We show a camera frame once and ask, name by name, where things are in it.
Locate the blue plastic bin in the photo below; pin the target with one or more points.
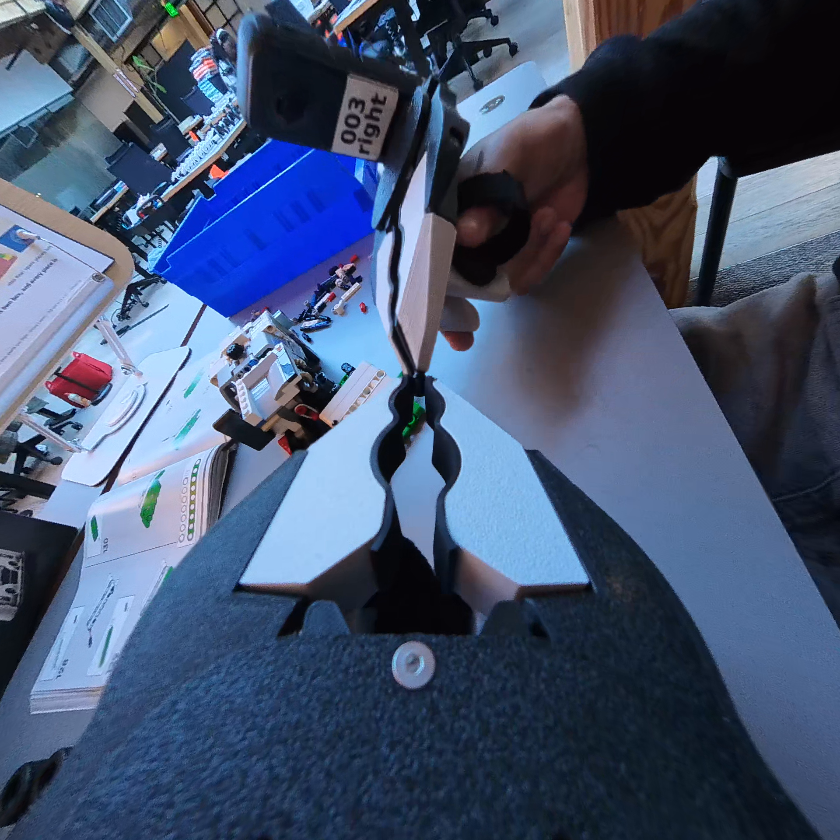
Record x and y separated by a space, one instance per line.
262 229

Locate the black office chair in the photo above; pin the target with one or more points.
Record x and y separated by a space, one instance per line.
469 46

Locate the lego instruction booklet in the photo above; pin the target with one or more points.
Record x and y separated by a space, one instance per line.
131 525

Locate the person's right hand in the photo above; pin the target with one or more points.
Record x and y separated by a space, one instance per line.
551 164

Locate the person's right forearm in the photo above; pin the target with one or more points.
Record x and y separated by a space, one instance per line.
689 98

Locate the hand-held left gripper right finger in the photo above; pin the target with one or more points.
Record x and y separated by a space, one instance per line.
512 525

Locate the black lego set box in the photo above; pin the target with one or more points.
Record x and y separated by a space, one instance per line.
33 623

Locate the person's leg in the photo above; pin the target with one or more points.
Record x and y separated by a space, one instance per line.
774 394

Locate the wooden document stand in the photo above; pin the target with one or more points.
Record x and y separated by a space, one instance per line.
141 394

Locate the red bag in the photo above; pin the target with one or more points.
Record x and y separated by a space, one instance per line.
82 377

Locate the long background table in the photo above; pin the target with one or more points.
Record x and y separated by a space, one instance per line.
210 141

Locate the green exit sign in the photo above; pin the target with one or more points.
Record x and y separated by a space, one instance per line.
170 8

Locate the printed instruction sheet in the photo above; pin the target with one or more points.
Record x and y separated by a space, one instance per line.
39 295

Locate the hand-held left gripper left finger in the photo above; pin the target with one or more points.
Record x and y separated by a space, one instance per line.
321 518

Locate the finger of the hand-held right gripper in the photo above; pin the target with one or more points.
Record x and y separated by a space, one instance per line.
426 289
384 289

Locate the black metal pole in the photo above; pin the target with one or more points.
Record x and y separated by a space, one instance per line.
712 249

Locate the pile of small lego pieces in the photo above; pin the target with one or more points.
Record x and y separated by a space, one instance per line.
344 279

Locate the lego truck model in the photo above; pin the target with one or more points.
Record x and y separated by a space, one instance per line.
262 380

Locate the silver laptop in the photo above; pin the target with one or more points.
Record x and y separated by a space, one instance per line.
505 85

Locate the green lego piece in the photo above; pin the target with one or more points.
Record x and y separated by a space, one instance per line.
413 426

